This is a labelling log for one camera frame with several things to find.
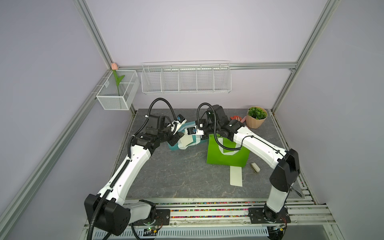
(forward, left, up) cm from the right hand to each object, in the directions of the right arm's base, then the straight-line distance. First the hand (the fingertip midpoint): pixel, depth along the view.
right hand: (188, 126), depth 77 cm
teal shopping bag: (-6, -1, +9) cm, 11 cm away
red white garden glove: (+27, -36, -24) cm, 51 cm away
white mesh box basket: (+25, +43, +4) cm, 50 cm away
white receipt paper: (-17, -27, -27) cm, 42 cm away
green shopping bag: (-7, -16, -18) cm, 25 cm away
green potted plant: (+20, -45, -12) cm, 51 cm away
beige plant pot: (+19, -44, -20) cm, 52 cm away
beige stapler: (-13, -39, -24) cm, 48 cm away
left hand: (-2, +5, -1) cm, 6 cm away
